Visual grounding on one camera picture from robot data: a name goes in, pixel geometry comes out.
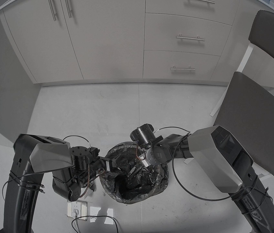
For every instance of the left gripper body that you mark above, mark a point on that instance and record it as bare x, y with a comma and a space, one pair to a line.
107, 165

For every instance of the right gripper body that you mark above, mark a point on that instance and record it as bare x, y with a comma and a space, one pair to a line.
147, 159

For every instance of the black plastic bag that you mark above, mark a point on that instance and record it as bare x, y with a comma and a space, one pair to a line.
137, 176

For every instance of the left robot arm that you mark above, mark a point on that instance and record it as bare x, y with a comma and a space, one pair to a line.
47, 154

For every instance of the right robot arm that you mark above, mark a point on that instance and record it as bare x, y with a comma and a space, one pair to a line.
214, 154

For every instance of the crumpled black plastic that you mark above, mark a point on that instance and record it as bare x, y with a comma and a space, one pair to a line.
93, 188

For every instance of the white chair dark grey seat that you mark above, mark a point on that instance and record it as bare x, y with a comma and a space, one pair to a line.
253, 110

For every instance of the white cabinet with drawers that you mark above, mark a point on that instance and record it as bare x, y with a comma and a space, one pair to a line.
107, 37

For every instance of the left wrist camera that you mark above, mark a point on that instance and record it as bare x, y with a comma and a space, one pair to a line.
94, 152

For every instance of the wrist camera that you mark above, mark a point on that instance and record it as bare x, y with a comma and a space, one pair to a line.
133, 135
94, 152

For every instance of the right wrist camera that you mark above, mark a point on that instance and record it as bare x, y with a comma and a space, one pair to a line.
133, 135

